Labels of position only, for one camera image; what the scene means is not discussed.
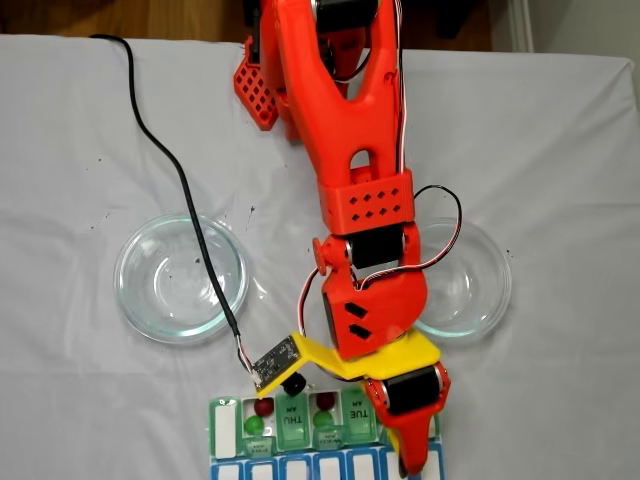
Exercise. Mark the clear glass bowl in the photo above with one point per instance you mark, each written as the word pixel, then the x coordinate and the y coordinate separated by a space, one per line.
pixel 480 300
pixel 165 327

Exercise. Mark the weekly pill organizer box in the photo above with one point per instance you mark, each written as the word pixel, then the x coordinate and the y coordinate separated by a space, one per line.
pixel 292 425

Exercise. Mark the green candy ball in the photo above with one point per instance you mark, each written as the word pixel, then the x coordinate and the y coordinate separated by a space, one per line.
pixel 254 425
pixel 322 419

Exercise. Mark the white tablecloth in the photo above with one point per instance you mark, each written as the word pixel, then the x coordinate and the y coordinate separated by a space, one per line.
pixel 550 150

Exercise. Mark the red candy ball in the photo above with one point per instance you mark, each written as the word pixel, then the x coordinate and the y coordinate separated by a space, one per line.
pixel 263 406
pixel 325 400

